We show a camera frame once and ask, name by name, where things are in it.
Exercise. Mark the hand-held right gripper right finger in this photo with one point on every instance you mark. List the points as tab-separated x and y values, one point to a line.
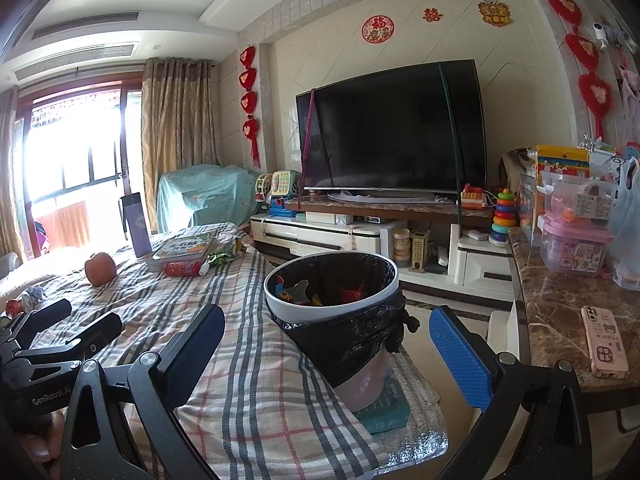
460	360

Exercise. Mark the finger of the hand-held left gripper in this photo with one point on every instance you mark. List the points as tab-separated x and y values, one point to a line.
90	335
45	316

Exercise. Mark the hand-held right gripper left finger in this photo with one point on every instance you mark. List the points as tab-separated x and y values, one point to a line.
192	355

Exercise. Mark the white bin black liner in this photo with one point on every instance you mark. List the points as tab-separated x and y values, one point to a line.
300	317

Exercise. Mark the red snack packet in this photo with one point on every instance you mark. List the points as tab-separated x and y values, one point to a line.
352	293

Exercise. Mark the person's left hand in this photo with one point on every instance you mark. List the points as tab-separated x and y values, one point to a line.
42	440

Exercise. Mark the silver crumpled wrapper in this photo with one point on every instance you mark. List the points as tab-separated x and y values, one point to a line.
34	299

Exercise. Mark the red can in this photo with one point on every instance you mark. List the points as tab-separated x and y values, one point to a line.
13	306

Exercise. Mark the red apple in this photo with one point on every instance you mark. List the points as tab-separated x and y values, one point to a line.
100	269

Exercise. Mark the silver foil mat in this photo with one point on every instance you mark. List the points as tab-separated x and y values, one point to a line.
425	430

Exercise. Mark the red pouch white cap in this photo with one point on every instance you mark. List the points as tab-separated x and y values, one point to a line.
185	269

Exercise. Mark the teal book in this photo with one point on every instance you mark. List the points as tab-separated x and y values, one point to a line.
385	410

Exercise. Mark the marble top counter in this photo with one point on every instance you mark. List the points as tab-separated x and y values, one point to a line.
555	310

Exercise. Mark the green snack packet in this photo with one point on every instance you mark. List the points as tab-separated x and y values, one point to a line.
225	252

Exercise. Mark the green picture book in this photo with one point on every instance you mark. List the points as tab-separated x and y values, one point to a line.
185	246

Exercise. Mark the beige toy building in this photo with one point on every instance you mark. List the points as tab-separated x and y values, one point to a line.
420	252

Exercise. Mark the purple tall carton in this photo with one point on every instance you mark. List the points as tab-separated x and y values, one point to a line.
135	225

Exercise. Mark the small white box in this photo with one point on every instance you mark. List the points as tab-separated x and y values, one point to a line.
478	235

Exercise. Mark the yellow stacked cups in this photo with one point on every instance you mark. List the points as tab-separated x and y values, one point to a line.
400	244

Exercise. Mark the beige curtain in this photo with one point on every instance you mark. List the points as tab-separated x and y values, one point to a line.
9	175
177	130

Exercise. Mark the pink cased phone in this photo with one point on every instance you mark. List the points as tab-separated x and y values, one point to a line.
605	342

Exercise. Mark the teal cloth furniture cover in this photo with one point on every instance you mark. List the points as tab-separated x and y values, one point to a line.
205	197

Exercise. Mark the brown framed balcony window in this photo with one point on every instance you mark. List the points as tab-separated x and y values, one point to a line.
75	160

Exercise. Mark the clear box pink lid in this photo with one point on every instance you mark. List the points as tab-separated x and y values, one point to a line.
575	250

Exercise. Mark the red toy telephone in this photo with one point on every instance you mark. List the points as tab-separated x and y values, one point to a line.
472	197

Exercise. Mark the clear plastic drawer box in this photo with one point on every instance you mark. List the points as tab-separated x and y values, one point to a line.
529	210

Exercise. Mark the black set-top box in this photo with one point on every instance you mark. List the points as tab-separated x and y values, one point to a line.
371	219

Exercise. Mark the blue toy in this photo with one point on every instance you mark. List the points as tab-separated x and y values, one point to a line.
284	208

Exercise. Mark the white television cabinet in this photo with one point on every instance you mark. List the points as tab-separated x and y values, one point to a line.
320	237

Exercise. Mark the white green toy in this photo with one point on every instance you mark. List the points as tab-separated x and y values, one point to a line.
264	189

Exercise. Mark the white flat box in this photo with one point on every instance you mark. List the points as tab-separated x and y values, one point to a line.
327	218

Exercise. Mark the green yellow toy phone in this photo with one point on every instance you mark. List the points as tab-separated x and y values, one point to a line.
286	184

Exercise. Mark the brown paper bag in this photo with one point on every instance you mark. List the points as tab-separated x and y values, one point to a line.
515	170

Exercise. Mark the clear plastic storage box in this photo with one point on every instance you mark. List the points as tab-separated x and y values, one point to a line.
580	197

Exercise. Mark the pale blue plastic bag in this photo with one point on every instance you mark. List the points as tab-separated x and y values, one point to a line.
627	230

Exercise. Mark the yellow picture box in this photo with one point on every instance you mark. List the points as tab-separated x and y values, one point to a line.
562	160

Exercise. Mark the black television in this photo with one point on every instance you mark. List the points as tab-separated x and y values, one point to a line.
390	130

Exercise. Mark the ceiling air vent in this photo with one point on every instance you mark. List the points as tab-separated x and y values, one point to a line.
75	60
85	24

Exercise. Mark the red heart hanging ornament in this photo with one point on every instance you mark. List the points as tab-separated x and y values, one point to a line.
582	55
248	100

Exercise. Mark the pink hanging cloth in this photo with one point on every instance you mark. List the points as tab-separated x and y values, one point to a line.
630	92

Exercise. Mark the round red wall sticker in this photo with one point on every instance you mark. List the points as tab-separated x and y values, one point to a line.
376	28

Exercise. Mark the red character wall sticker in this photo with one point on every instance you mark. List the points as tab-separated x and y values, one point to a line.
432	15

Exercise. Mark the cartoon figure wall sticker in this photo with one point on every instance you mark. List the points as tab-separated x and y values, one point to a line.
494	10

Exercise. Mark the white security camera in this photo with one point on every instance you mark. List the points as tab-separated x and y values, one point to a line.
602	32

